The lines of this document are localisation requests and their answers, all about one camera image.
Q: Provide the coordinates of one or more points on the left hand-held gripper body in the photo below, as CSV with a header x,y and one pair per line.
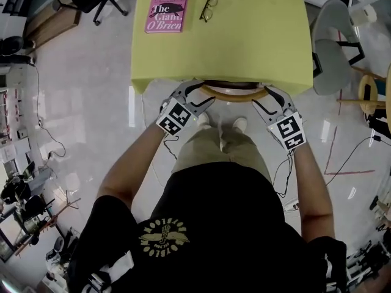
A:
x,y
175,117

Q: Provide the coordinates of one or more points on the person's beige trousers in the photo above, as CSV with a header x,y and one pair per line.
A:
x,y
214,148

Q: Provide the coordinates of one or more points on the white cylindrical bin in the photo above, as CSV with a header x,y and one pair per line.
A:
x,y
365,15

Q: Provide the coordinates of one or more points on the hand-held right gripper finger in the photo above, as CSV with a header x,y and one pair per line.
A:
x,y
265,114
284,98

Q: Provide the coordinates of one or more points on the yellow-green tablecloth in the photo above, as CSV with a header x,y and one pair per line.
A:
x,y
244,47

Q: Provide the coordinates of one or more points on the person's white shoe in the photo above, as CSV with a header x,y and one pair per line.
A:
x,y
203,120
239,124

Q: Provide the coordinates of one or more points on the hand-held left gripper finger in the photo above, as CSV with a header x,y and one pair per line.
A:
x,y
203,107
191,84

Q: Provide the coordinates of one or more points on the black eyeglasses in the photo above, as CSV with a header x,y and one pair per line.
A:
x,y
205,8

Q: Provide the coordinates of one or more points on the pink book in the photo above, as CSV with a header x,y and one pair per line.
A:
x,y
166,11

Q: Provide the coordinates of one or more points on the brown wooden crate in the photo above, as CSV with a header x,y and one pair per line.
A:
x,y
52,26

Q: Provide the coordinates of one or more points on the person's white right shoe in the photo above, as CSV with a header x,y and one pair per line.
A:
x,y
239,124

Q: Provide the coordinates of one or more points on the table with yellow cloth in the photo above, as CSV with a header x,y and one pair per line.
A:
x,y
259,26

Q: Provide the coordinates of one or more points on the person's white left shoe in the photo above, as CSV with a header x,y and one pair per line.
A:
x,y
203,120

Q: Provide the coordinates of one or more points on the person's black shirt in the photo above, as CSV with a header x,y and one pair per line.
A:
x,y
220,255

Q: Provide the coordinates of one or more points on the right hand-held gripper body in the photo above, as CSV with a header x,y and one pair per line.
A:
x,y
290,131

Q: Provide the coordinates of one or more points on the round wooden stool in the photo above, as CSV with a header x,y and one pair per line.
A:
x,y
360,102

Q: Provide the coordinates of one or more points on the person's right forearm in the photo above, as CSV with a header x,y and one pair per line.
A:
x,y
310,188

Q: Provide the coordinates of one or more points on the person's left forearm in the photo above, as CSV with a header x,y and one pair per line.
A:
x,y
131,163

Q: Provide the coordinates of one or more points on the wooden floor stand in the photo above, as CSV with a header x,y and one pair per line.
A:
x,y
46,226

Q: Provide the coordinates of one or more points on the grey chair black frame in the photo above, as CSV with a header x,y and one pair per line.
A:
x,y
331,63

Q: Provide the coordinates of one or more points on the black round device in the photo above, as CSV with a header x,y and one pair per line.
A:
x,y
12,43

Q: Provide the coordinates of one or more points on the wooden chair with brown seat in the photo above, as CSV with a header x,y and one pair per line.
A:
x,y
235,98

